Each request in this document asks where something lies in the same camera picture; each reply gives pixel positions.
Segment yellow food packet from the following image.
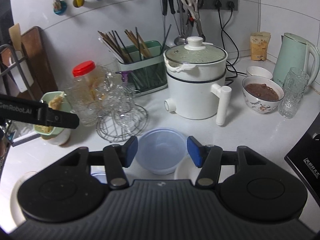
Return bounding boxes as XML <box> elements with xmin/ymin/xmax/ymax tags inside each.
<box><xmin>249</xmin><ymin>31</ymin><xmax>271</xmax><ymax>61</ymax></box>

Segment patterned bowl with beans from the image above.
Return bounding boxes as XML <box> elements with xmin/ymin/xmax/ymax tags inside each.
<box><xmin>242</xmin><ymin>76</ymin><xmax>284</xmax><ymax>114</ymax></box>

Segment white electric cooking pot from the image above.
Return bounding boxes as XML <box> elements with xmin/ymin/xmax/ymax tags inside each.
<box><xmin>163</xmin><ymin>36</ymin><xmax>232</xmax><ymax>126</ymax></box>

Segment black induction cooker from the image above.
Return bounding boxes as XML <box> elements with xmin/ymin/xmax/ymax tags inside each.
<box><xmin>284</xmin><ymin>114</ymin><xmax>320</xmax><ymax>204</ymax></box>

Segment black power strip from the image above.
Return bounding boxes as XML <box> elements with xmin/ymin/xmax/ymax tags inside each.
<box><xmin>198</xmin><ymin>0</ymin><xmax>239</xmax><ymax>11</ymax></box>

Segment kitchen scissors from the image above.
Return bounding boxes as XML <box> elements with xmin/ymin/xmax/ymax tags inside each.
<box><xmin>181</xmin><ymin>0</ymin><xmax>206</xmax><ymax>41</ymax></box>

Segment black dish rack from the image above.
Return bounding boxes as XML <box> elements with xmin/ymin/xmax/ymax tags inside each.
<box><xmin>0</xmin><ymin>43</ymin><xmax>42</xmax><ymax>145</ymax></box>

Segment dried noodles bundle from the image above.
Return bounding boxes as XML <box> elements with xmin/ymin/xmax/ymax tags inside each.
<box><xmin>34</xmin><ymin>91</ymin><xmax>65</xmax><ymax>135</ymax></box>

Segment wire glass holder rack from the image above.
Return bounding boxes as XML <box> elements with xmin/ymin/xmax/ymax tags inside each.
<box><xmin>95</xmin><ymin>72</ymin><xmax>148</xmax><ymax>143</ymax></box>

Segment white ceramic bowl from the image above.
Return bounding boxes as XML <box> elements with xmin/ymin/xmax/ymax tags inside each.
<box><xmin>174</xmin><ymin>155</ymin><xmax>235</xmax><ymax>184</ymax></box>

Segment white bowl under colander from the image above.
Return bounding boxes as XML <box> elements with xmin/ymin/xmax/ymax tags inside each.
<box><xmin>41</xmin><ymin>128</ymin><xmax>71</xmax><ymax>146</ymax></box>

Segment textured drinking glass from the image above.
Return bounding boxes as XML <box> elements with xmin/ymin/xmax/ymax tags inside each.
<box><xmin>278</xmin><ymin>67</ymin><xmax>310</xmax><ymax>119</ymax></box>

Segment small white bowl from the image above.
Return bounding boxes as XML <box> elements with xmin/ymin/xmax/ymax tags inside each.
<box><xmin>246</xmin><ymin>66</ymin><xmax>273</xmax><ymax>80</ymax></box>

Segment wooden cutting board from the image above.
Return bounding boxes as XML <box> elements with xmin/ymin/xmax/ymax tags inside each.
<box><xmin>0</xmin><ymin>25</ymin><xmax>59</xmax><ymax>100</ymax></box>

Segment tall blue plastic bowl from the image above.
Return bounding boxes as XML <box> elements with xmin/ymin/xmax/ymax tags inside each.
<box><xmin>135</xmin><ymin>128</ymin><xmax>187</xmax><ymax>176</ymax></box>

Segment green plastic colander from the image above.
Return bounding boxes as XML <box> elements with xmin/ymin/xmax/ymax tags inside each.
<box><xmin>34</xmin><ymin>90</ymin><xmax>73</xmax><ymax>137</ymax></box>

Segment green chopstick holder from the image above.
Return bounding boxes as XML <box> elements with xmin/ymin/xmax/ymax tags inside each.
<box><xmin>98</xmin><ymin>28</ymin><xmax>168</xmax><ymax>95</ymax></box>

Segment mint green electric kettle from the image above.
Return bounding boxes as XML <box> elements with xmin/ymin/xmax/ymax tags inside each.
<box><xmin>273</xmin><ymin>33</ymin><xmax>319</xmax><ymax>87</ymax></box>

